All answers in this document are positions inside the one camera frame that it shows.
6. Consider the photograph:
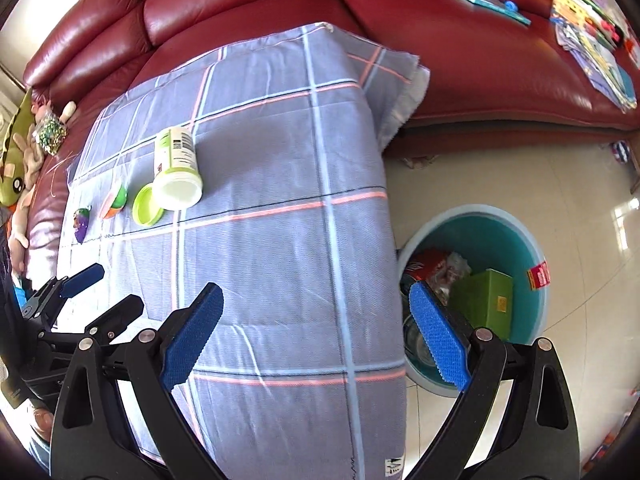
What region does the teal round bin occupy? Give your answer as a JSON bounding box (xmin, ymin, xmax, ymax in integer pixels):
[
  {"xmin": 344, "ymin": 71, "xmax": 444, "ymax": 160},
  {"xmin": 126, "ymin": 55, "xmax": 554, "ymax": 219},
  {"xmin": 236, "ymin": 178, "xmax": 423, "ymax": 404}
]
[{"xmin": 397, "ymin": 204, "xmax": 548, "ymax": 398}]

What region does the light green lid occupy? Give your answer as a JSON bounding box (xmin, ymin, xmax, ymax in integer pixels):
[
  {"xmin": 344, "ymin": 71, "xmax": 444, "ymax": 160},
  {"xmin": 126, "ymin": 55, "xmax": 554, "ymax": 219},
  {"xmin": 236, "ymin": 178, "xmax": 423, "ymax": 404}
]
[{"xmin": 132, "ymin": 182, "xmax": 166, "ymax": 226}]

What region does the clear plastic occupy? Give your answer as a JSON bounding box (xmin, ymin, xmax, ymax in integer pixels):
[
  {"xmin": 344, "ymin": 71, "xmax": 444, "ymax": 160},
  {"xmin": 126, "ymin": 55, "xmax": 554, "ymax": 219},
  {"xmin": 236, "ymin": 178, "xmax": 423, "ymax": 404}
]
[{"xmin": 432, "ymin": 252, "xmax": 472, "ymax": 306}]

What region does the dark red leather sofa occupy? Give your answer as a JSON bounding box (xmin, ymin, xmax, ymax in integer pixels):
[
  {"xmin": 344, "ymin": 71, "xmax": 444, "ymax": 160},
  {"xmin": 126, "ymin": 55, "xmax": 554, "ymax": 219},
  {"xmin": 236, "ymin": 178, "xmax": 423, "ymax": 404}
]
[{"xmin": 22, "ymin": 0, "xmax": 640, "ymax": 281}]

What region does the teal book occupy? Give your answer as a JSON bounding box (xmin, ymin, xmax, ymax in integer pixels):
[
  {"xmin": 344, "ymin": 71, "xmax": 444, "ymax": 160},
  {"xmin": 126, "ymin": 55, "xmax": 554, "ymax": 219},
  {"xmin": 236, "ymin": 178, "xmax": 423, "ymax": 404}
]
[{"xmin": 440, "ymin": 0, "xmax": 532, "ymax": 26}]

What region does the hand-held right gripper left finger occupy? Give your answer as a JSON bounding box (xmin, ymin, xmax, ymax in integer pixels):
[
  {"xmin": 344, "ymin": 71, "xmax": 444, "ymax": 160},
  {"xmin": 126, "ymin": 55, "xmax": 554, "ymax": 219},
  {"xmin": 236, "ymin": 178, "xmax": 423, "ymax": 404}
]
[{"xmin": 50, "ymin": 282, "xmax": 236, "ymax": 480}]

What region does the small orange and green toy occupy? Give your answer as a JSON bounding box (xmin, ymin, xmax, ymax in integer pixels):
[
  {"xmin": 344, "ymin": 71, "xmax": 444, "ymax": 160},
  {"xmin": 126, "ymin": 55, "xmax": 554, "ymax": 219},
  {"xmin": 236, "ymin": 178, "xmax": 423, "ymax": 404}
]
[{"xmin": 98, "ymin": 181, "xmax": 128, "ymax": 220}]

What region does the pile of colourful books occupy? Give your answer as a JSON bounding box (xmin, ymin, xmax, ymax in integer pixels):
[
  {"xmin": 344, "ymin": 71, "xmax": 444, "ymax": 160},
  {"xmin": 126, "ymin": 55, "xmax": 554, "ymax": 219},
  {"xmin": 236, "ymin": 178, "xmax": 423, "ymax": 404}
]
[{"xmin": 550, "ymin": 0, "xmax": 638, "ymax": 111}]

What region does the green cardboard box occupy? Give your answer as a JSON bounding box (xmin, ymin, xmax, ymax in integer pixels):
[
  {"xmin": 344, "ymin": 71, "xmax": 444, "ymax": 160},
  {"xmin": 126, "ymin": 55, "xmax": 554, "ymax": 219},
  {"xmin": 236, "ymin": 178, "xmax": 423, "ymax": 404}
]
[{"xmin": 450, "ymin": 268, "xmax": 516, "ymax": 343}]

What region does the white jar with green label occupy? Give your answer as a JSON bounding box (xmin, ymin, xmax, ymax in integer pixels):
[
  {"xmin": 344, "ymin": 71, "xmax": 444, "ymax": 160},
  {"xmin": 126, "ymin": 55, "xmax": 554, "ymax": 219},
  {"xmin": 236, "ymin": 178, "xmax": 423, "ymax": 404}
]
[{"xmin": 151, "ymin": 127, "xmax": 203, "ymax": 211}]

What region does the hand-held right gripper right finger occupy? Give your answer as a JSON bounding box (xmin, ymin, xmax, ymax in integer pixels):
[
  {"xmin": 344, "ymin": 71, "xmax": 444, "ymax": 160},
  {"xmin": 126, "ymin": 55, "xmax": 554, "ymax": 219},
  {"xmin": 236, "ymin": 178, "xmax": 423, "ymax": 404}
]
[{"xmin": 400, "ymin": 280, "xmax": 581, "ymax": 480}]

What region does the green plush toy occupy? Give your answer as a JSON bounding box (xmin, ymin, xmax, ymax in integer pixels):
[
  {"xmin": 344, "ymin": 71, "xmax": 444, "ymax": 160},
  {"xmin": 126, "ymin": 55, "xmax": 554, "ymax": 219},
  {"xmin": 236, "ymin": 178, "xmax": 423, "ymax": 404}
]
[{"xmin": 0, "ymin": 87, "xmax": 36, "ymax": 206}]

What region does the beige plush toy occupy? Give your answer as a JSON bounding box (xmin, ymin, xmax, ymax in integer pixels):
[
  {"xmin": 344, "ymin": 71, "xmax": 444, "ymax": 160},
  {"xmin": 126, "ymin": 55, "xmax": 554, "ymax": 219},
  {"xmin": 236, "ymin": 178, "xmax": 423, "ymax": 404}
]
[{"xmin": 10, "ymin": 100, "xmax": 77, "ymax": 261}]

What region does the person's left hand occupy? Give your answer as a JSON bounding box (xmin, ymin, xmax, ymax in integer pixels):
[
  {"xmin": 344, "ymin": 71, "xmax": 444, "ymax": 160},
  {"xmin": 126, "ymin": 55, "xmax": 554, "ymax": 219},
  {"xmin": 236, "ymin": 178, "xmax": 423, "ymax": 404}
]
[{"xmin": 30, "ymin": 406, "xmax": 57, "ymax": 438}]

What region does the small purple toy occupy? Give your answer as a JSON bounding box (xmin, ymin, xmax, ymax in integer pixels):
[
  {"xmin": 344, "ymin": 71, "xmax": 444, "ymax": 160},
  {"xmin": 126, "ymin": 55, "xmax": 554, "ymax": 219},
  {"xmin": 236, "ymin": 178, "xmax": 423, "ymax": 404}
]
[{"xmin": 72, "ymin": 207, "xmax": 92, "ymax": 245}]

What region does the grey checked cloth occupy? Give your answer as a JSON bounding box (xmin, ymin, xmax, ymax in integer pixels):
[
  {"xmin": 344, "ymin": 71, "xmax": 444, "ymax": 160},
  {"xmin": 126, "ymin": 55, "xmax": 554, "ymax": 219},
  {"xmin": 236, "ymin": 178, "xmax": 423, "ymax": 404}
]
[{"xmin": 57, "ymin": 22, "xmax": 431, "ymax": 480}]

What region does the red drink can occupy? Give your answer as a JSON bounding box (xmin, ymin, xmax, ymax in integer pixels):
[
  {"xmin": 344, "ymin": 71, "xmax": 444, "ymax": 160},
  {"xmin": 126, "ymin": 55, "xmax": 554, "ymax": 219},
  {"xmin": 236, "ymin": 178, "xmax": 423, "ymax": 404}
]
[{"xmin": 402, "ymin": 250, "xmax": 448, "ymax": 286}]

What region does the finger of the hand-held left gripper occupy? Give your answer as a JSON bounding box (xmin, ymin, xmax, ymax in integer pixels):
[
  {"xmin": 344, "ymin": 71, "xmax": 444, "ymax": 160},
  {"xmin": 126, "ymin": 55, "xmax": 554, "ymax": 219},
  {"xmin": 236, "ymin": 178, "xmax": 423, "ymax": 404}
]
[
  {"xmin": 22, "ymin": 262, "xmax": 106, "ymax": 328},
  {"xmin": 85, "ymin": 294, "xmax": 146, "ymax": 348}
]

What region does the sequin pouch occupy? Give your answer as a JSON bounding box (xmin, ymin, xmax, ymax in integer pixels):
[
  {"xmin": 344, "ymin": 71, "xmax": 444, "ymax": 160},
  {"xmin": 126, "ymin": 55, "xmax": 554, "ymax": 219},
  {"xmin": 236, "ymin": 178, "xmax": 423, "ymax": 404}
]
[{"xmin": 36, "ymin": 114, "xmax": 68, "ymax": 155}]

